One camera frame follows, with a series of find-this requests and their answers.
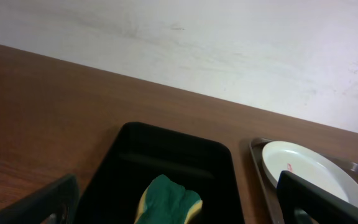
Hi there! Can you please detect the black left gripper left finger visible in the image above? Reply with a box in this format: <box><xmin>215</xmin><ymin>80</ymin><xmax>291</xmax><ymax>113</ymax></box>
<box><xmin>0</xmin><ymin>174</ymin><xmax>79</xmax><ymax>223</ymax></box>

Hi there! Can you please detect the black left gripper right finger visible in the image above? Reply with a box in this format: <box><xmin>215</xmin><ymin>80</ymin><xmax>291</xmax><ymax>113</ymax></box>
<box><xmin>276</xmin><ymin>171</ymin><xmax>358</xmax><ymax>224</ymax></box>

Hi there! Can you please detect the grey-white plate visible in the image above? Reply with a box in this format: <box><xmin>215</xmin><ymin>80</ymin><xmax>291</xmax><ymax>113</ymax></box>
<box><xmin>262</xmin><ymin>141</ymin><xmax>358</xmax><ymax>208</ymax></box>

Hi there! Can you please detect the brown serving tray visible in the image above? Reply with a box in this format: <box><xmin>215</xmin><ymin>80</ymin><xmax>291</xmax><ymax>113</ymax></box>
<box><xmin>249</xmin><ymin>138</ymin><xmax>358</xmax><ymax>223</ymax></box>

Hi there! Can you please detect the green yellow sponge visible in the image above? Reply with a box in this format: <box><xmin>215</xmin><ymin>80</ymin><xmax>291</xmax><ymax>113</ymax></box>
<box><xmin>134</xmin><ymin>174</ymin><xmax>203</xmax><ymax>224</ymax></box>

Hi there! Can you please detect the black small tray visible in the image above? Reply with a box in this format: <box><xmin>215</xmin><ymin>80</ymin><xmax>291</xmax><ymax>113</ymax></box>
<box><xmin>74</xmin><ymin>122</ymin><xmax>244</xmax><ymax>223</ymax></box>

